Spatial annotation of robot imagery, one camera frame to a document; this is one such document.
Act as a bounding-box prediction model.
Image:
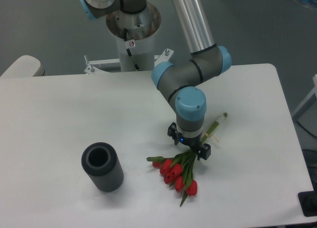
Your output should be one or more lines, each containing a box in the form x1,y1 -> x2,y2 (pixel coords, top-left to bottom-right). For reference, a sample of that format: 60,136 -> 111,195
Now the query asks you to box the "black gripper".
167,122 -> 211,161

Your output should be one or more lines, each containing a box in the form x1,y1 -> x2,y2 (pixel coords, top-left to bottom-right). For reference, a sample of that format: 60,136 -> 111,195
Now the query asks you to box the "red tulip bouquet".
146,112 -> 228,206

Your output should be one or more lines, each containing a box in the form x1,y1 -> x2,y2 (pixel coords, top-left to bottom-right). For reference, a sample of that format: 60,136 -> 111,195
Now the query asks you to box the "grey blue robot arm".
79,0 -> 232,160

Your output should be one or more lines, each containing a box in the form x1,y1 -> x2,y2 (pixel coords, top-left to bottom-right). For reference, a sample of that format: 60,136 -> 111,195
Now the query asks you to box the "dark grey ribbed vase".
81,142 -> 124,192

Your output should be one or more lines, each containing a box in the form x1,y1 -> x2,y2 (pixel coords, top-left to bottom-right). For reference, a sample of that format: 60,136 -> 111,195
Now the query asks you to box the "white chair seat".
0,55 -> 45,79

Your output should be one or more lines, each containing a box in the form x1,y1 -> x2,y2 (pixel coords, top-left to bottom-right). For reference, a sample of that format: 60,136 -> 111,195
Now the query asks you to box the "black pedestal cable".
125,47 -> 141,72

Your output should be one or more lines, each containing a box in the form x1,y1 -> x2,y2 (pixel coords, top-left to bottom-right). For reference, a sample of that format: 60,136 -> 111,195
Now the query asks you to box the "white furniture frame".
291,75 -> 317,122

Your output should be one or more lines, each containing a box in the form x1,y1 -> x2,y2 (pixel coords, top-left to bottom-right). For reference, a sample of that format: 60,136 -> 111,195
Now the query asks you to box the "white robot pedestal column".
83,2 -> 174,75

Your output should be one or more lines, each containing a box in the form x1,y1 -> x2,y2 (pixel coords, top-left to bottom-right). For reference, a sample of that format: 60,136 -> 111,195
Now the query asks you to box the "black cable grommet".
298,191 -> 317,217

